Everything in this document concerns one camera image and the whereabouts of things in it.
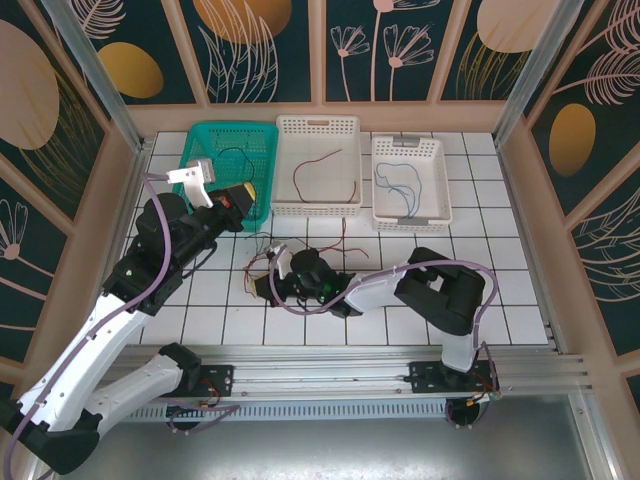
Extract thin blue cable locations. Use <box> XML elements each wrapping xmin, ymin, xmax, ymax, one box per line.
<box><xmin>374</xmin><ymin>160</ymin><xmax>424</xmax><ymax>220</ymax></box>

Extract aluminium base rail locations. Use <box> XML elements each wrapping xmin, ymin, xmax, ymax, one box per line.
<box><xmin>49</xmin><ymin>344</ymin><xmax>599</xmax><ymax>401</ymax></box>

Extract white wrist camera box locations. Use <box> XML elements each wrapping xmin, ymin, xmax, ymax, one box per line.
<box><xmin>166</xmin><ymin>158</ymin><xmax>217</xmax><ymax>209</ymax></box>
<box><xmin>266</xmin><ymin>243</ymin><xmax>292</xmax><ymax>281</ymax></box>

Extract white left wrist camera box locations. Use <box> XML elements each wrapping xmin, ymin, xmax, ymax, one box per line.
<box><xmin>166</xmin><ymin>158</ymin><xmax>217</xmax><ymax>209</ymax></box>

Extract thin black cable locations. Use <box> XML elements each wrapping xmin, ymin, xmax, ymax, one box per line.
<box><xmin>214</xmin><ymin>146</ymin><xmax>257</xmax><ymax>185</ymax></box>

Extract aluminium side rail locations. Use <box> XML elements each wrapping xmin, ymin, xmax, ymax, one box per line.
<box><xmin>82</xmin><ymin>139</ymin><xmax>154</xmax><ymax>351</ymax></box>
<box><xmin>492</xmin><ymin>134</ymin><xmax>569</xmax><ymax>354</ymax></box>

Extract wall panel oval and feathers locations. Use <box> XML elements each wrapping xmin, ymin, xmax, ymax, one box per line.
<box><xmin>524</xmin><ymin>0</ymin><xmax>640</xmax><ymax>216</ymax></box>

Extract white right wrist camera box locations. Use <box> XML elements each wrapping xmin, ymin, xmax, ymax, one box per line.
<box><xmin>266</xmin><ymin>243</ymin><xmax>292</xmax><ymax>281</ymax></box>

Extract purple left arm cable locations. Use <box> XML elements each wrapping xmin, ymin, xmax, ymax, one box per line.
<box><xmin>2</xmin><ymin>172</ymin><xmax>241</xmax><ymax>466</ymax></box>

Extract grey slotted cable duct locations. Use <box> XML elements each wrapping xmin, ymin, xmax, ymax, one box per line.
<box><xmin>64</xmin><ymin>402</ymin><xmax>451</xmax><ymax>422</ymax></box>

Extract teal plastic mesh basket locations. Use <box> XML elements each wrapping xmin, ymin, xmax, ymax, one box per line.
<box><xmin>174</xmin><ymin>121</ymin><xmax>280</xmax><ymax>225</ymax></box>

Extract wall panel single flower outline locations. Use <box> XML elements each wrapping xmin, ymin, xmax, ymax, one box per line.
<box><xmin>0</xmin><ymin>149</ymin><xmax>74</xmax><ymax>364</ymax></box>

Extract small white plastic basket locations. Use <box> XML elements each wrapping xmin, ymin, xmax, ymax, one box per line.
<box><xmin>370</xmin><ymin>131</ymin><xmax>454</xmax><ymax>234</ymax></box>

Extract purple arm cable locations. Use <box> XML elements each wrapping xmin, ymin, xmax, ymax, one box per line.
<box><xmin>2</xmin><ymin>172</ymin><xmax>241</xmax><ymax>466</ymax></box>
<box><xmin>268</xmin><ymin>257</ymin><xmax>501</xmax><ymax>396</ymax></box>

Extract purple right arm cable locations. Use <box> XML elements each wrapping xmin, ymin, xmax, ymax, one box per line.
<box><xmin>268</xmin><ymin>257</ymin><xmax>501</xmax><ymax>396</ymax></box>

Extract grey metal base plate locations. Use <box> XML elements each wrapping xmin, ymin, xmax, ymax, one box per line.
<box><xmin>29</xmin><ymin>417</ymin><xmax>619</xmax><ymax>480</ymax></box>

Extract large white plastic basket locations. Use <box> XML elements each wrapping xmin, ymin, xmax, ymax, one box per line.
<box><xmin>270</xmin><ymin>114</ymin><xmax>364</xmax><ymax>220</ymax></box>

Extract wall panel orange disc leaves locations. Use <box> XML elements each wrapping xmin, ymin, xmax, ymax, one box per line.
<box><xmin>179</xmin><ymin>0</ymin><xmax>321</xmax><ymax>105</ymax></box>

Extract wall panel pale disc strands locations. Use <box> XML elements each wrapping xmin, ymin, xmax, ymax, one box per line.
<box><xmin>439</xmin><ymin>0</ymin><xmax>549</xmax><ymax>101</ymax></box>
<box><xmin>0</xmin><ymin>0</ymin><xmax>114</xmax><ymax>231</ymax></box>

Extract aluminium corner post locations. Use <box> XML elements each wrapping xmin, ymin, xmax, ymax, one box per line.
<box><xmin>39</xmin><ymin>0</ymin><xmax>147</xmax><ymax>153</ymax></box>
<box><xmin>492</xmin><ymin>0</ymin><xmax>586</xmax><ymax>146</ymax></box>

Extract wall panel pink flowers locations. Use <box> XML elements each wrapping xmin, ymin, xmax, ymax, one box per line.
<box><xmin>324</xmin><ymin>0</ymin><xmax>464</xmax><ymax>104</ymax></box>

